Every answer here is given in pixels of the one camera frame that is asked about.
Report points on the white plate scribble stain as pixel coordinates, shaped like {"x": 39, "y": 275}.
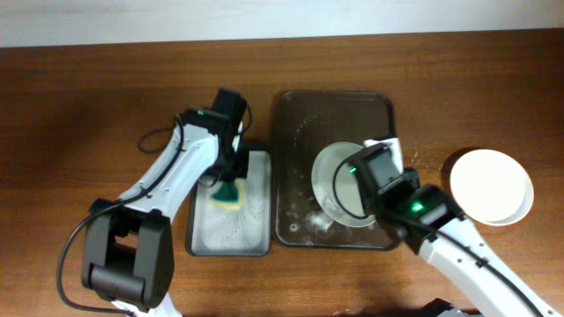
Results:
{"x": 504, "y": 201}

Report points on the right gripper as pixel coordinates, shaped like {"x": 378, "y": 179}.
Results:
{"x": 371, "y": 195}

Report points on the large dark brown tray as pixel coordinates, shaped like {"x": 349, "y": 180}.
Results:
{"x": 305, "y": 122}

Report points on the white plate front stain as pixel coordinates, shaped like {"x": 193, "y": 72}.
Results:
{"x": 474, "y": 169}

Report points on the green yellow sponge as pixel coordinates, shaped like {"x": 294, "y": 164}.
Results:
{"x": 229, "y": 196}

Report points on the small black soapy tray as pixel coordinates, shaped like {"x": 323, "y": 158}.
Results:
{"x": 215, "y": 229}

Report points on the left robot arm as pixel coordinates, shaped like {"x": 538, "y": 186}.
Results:
{"x": 128, "y": 257}

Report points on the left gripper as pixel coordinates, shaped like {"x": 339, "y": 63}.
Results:
{"x": 241, "y": 163}

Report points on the pale grey plate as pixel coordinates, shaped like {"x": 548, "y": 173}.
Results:
{"x": 335, "y": 188}

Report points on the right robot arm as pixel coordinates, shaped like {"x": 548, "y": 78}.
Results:
{"x": 434, "y": 227}

